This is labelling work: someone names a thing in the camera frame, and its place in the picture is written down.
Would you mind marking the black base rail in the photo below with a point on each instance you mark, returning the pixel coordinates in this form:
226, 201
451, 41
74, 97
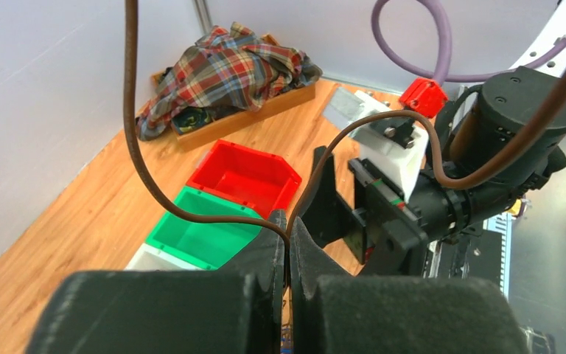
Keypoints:
482, 250

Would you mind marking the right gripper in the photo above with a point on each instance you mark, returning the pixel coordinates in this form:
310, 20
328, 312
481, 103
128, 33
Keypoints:
389, 236

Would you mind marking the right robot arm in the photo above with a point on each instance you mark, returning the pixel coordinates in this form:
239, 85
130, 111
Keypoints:
506, 145

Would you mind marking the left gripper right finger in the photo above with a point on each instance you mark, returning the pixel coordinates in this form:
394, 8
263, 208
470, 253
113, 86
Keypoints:
308, 262

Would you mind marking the wooden tray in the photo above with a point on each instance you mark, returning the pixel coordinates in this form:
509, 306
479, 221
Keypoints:
244, 112

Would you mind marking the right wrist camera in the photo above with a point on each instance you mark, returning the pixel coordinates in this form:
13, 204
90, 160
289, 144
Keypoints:
400, 165

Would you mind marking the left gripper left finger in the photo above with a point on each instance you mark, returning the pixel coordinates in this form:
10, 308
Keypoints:
254, 307

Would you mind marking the plaid shirt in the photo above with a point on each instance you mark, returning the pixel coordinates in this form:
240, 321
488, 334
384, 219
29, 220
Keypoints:
224, 73

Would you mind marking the green plastic bin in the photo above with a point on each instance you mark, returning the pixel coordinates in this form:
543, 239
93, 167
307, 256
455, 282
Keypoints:
204, 245

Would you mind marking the white plastic bin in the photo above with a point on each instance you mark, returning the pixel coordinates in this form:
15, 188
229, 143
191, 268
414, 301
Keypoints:
149, 258

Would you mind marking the red plastic bin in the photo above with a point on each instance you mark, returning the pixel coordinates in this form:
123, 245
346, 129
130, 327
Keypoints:
253, 178

